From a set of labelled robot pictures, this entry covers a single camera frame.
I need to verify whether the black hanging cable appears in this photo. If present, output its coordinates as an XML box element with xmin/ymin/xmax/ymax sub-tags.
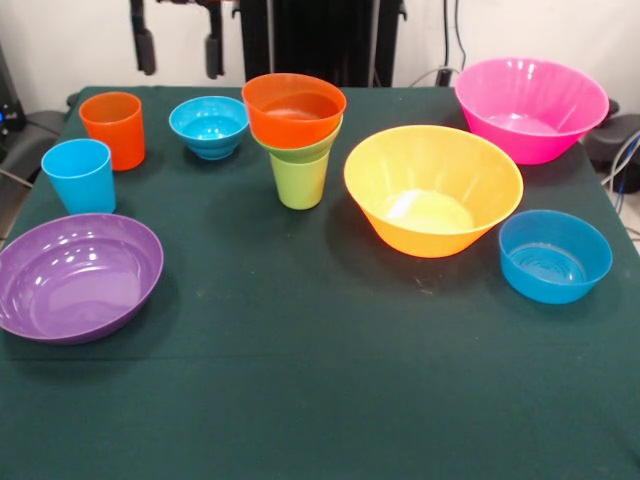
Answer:
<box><xmin>444</xmin><ymin>0</ymin><xmax>469</xmax><ymax>69</ymax></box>

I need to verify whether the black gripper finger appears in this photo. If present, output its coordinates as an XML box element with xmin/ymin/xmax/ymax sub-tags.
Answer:
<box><xmin>203</xmin><ymin>0</ymin><xmax>226</xmax><ymax>80</ymax></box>
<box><xmin>129</xmin><ymin>0</ymin><xmax>158</xmax><ymax>76</ymax></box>

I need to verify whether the large yellow-orange bowl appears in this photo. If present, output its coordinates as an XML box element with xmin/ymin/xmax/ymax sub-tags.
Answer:
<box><xmin>343</xmin><ymin>124</ymin><xmax>525</xmax><ymax>259</ymax></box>

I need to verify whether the orange plastic cup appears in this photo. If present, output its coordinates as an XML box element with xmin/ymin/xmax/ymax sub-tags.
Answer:
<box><xmin>78</xmin><ymin>91</ymin><xmax>147</xmax><ymax>173</ymax></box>

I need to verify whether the white cable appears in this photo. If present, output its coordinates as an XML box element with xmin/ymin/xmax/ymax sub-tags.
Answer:
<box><xmin>407</xmin><ymin>66</ymin><xmax>459</xmax><ymax>87</ymax></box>

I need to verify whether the blue plastic cup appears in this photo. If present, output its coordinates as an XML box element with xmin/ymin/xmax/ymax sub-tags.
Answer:
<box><xmin>40</xmin><ymin>138</ymin><xmax>118</xmax><ymax>216</ymax></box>

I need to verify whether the large pink bowl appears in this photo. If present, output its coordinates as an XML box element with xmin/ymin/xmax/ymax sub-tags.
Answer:
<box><xmin>453</xmin><ymin>56</ymin><xmax>611</xmax><ymax>166</ymax></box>

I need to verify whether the green stepped bowl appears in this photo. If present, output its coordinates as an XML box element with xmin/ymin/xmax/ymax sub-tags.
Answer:
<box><xmin>249</xmin><ymin>117</ymin><xmax>344</xmax><ymax>164</ymax></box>

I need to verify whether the green plastic cup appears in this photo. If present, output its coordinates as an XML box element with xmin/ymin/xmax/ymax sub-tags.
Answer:
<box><xmin>268</xmin><ymin>151</ymin><xmax>330</xmax><ymax>210</ymax></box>

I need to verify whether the blue round bowl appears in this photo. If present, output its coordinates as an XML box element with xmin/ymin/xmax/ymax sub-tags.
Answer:
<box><xmin>498</xmin><ymin>209</ymin><xmax>614</xmax><ymax>305</ymax></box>

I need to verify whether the light blue stepped bowl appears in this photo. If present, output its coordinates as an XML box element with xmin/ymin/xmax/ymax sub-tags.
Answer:
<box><xmin>168</xmin><ymin>95</ymin><xmax>250</xmax><ymax>161</ymax></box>

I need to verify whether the black computer case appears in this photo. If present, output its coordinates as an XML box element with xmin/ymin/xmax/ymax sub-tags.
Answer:
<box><xmin>0</xmin><ymin>44</ymin><xmax>27</xmax><ymax>162</ymax></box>

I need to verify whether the dark green tablecloth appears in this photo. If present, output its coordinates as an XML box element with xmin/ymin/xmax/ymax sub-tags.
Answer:
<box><xmin>0</xmin><ymin>85</ymin><xmax>640</xmax><ymax>480</ymax></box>

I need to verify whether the orange round bowl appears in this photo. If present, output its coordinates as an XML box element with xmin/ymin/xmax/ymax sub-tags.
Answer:
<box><xmin>241</xmin><ymin>72</ymin><xmax>348</xmax><ymax>150</ymax></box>

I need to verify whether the grey cable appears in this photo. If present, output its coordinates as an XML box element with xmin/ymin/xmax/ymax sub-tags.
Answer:
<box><xmin>599</xmin><ymin>127</ymin><xmax>640</xmax><ymax>201</ymax></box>

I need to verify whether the large purple bowl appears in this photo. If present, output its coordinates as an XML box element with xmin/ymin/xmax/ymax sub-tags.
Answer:
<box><xmin>0</xmin><ymin>212</ymin><xmax>165</xmax><ymax>346</ymax></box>

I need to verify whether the black equipment base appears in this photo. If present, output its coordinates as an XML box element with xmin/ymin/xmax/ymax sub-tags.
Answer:
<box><xmin>582</xmin><ymin>97</ymin><xmax>640</xmax><ymax>174</ymax></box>

